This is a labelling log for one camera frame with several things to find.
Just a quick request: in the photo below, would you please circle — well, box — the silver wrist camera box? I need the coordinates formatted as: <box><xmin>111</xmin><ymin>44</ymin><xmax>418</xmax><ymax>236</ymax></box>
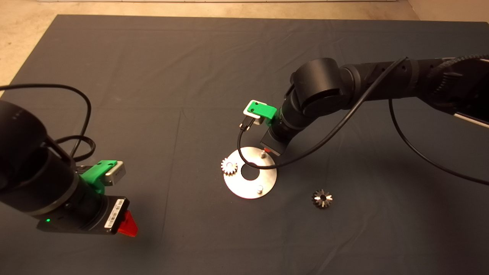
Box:
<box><xmin>243</xmin><ymin>99</ymin><xmax>268</xmax><ymax>126</ymax></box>
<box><xmin>104</xmin><ymin>161</ymin><xmax>126</xmax><ymax>187</ymax></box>

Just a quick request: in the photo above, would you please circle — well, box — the thick black braided cable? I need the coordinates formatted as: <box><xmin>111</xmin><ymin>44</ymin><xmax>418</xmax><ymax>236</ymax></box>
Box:
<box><xmin>426</xmin><ymin>55</ymin><xmax>489</xmax><ymax>83</ymax></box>
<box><xmin>57</xmin><ymin>136</ymin><xmax>97</xmax><ymax>163</ymax></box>

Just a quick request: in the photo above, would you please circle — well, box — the dark grey table cloth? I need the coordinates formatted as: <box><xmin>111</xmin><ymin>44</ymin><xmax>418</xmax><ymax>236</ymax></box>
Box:
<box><xmin>0</xmin><ymin>15</ymin><xmax>489</xmax><ymax>275</ymax></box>

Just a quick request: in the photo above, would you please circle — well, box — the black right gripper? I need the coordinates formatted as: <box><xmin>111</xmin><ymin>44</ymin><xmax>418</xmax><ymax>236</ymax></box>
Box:
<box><xmin>261</xmin><ymin>118</ymin><xmax>302</xmax><ymax>155</ymax></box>

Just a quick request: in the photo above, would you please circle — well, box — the round metal carrier plate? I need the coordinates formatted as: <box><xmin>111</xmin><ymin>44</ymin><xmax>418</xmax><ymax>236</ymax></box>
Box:
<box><xmin>223</xmin><ymin>147</ymin><xmax>278</xmax><ymax>199</ymax></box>

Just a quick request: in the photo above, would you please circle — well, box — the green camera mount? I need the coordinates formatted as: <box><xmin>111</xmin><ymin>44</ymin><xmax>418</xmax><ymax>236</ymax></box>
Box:
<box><xmin>246</xmin><ymin>101</ymin><xmax>277</xmax><ymax>126</ymax></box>
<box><xmin>81</xmin><ymin>160</ymin><xmax>118</xmax><ymax>194</ymax></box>

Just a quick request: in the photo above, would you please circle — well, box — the steel planetary gear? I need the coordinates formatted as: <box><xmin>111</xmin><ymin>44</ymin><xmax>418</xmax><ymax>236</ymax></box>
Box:
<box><xmin>311</xmin><ymin>189</ymin><xmax>333</xmax><ymax>209</ymax></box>
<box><xmin>221</xmin><ymin>158</ymin><xmax>238</xmax><ymax>176</ymax></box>

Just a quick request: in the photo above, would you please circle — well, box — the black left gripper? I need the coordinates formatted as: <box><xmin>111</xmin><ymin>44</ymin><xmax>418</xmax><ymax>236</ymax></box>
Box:
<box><xmin>38</xmin><ymin>183</ymin><xmax>139</xmax><ymax>238</ymax></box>

